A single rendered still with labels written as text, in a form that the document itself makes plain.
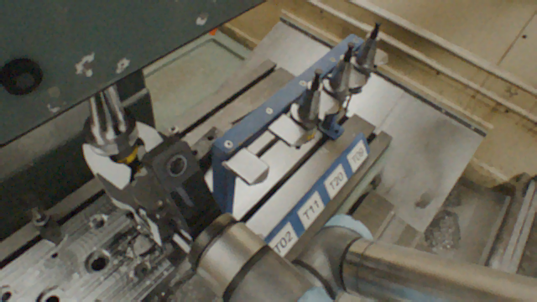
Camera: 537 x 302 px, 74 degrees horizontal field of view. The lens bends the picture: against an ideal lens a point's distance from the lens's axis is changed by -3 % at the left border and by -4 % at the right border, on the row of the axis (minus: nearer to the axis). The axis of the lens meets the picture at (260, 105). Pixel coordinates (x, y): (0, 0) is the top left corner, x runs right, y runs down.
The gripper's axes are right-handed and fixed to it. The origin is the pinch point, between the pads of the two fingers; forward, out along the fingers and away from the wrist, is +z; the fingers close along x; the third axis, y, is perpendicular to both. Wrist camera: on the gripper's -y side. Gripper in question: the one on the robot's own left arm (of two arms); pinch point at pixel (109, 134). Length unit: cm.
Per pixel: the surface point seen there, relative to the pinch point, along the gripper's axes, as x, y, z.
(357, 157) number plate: 54, 40, -19
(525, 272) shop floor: 132, 133, -106
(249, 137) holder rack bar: 20.1, 11.7, -7.8
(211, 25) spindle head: -2.6, -29.5, -21.5
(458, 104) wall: 101, 43, -34
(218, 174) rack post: 14.7, 19.4, -5.8
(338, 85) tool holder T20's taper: 41.8, 10.2, -12.1
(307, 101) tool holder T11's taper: 31.0, 7.7, -11.5
